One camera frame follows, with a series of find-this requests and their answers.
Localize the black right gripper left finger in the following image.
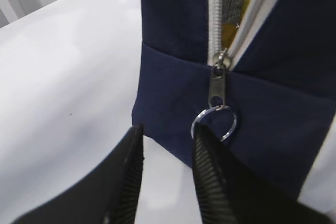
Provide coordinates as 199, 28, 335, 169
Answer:
15, 124, 144, 224

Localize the metal zipper pull ring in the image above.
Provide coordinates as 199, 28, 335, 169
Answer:
191, 50, 238, 143

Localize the navy blue lunch bag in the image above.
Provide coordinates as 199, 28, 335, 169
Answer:
132, 0, 335, 212

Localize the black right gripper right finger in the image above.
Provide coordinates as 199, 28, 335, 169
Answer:
192, 123, 334, 223

